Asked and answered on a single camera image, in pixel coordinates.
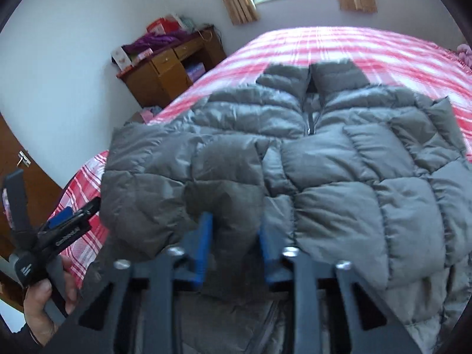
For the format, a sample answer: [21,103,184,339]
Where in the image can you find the red plaid bed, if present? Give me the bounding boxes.
[52,26,472,284]

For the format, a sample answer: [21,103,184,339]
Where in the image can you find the brown wooden door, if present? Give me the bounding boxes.
[0,112,65,303]

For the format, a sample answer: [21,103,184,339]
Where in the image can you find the grey puffer jacket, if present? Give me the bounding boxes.
[79,58,472,354]

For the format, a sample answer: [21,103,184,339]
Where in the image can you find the red box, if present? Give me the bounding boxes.
[147,18,178,35]

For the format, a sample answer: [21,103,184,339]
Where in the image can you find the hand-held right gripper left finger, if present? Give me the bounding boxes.
[42,212,214,354]

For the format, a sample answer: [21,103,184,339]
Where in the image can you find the pink cloth bundle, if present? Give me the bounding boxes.
[138,106,163,124]

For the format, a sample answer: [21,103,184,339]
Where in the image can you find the person's left hand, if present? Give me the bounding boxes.
[23,255,79,346]

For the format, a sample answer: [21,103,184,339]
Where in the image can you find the wooden desk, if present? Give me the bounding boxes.
[116,26,227,109]

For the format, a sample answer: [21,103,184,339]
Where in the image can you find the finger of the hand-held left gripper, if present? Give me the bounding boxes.
[45,196,101,230]
[2,169,33,251]

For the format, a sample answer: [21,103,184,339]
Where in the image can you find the white printed box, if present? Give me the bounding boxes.
[112,46,132,73]

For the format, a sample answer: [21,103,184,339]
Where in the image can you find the purple cloth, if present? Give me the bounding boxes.
[122,31,187,56]

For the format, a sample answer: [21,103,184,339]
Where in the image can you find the person's left forearm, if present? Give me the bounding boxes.
[13,322,42,353]

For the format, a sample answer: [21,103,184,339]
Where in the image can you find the blue packets in desk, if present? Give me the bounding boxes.
[184,63,206,82]

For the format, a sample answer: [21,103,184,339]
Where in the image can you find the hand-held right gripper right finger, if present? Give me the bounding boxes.
[257,224,423,354]

